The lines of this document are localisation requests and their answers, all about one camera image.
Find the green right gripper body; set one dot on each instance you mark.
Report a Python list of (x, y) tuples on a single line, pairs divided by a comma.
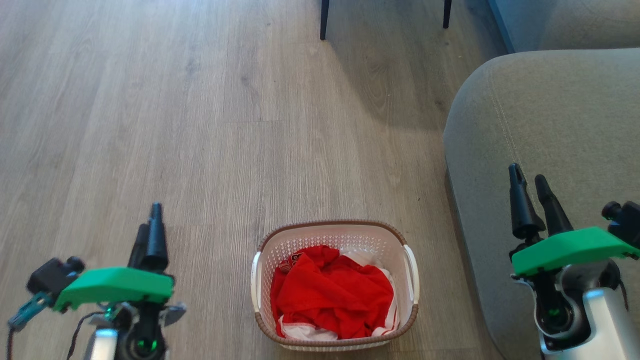
[(570, 250)]

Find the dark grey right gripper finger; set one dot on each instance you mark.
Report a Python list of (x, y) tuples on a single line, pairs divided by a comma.
[(522, 205), (554, 207)]

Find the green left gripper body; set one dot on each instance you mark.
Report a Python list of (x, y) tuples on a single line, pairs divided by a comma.
[(115, 285)]

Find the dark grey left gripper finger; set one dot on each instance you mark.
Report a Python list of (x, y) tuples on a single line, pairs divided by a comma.
[(137, 250), (156, 240)]

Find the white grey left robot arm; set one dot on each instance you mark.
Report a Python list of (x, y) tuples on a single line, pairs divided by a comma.
[(102, 346)]

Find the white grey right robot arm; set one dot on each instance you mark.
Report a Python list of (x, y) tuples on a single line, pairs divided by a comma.
[(600, 325)]

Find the white laundry basket brown rim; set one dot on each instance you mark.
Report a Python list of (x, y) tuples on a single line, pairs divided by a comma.
[(335, 235)]

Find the grey fabric sofa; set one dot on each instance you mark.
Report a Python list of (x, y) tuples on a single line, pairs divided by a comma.
[(550, 125)]

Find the white garment red trim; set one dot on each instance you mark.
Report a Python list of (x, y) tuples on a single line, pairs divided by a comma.
[(305, 331)]

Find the grey sofa section blue edge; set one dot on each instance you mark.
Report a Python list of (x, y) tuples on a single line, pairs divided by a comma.
[(570, 22)]

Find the black chair leg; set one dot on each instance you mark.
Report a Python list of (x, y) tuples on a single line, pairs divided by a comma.
[(324, 19), (447, 13)]

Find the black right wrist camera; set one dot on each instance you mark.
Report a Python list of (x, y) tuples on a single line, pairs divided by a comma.
[(625, 220)]

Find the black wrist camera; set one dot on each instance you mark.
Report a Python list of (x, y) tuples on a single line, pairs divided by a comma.
[(625, 220), (50, 276)]

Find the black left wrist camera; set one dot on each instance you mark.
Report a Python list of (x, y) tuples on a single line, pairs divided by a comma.
[(50, 276)]

